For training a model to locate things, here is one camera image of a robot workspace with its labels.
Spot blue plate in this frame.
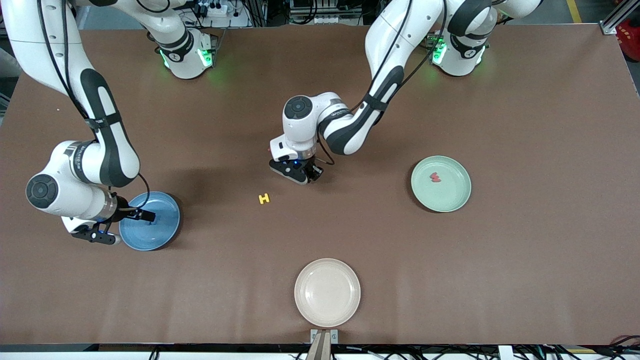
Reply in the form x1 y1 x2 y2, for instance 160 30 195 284
118 191 181 252

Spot beige plate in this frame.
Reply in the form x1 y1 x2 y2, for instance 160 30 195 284
294 258 362 329

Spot green plate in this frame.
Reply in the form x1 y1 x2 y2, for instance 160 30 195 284
410 155 472 213

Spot white power strip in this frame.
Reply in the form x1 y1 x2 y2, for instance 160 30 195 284
192 0 230 18

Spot red object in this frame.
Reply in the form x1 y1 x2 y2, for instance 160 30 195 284
616 20 640 48

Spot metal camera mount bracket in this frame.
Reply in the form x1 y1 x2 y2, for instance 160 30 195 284
310 328 339 360

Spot black floor cables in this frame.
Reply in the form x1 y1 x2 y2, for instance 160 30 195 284
515 335 640 360

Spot aluminium frame profile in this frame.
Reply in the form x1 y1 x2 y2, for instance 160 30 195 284
600 0 640 36

